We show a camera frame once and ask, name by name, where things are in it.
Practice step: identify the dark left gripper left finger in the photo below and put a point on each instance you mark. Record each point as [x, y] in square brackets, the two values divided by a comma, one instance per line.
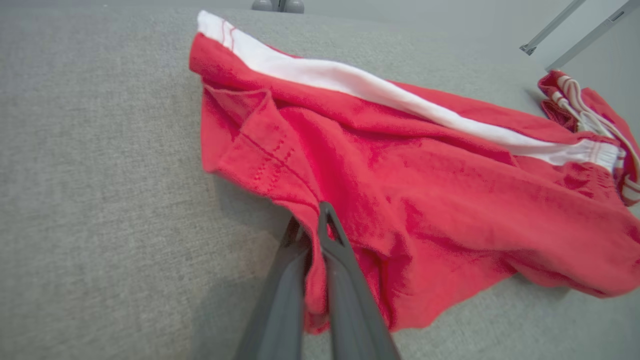
[280, 310]

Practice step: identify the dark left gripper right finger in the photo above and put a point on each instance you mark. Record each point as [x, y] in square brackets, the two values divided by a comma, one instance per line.
[350, 310]

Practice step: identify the slotted grey frame bar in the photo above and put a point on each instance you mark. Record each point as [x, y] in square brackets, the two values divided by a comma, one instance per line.
[595, 32]

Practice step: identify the red garment white striped trim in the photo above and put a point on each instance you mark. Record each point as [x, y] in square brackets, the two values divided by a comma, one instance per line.
[600, 107]

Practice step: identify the plain grey frame bar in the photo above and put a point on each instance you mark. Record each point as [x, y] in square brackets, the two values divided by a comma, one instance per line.
[550, 27]

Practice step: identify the red garment white side stripe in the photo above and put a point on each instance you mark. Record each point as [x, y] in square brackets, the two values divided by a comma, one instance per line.
[425, 190]

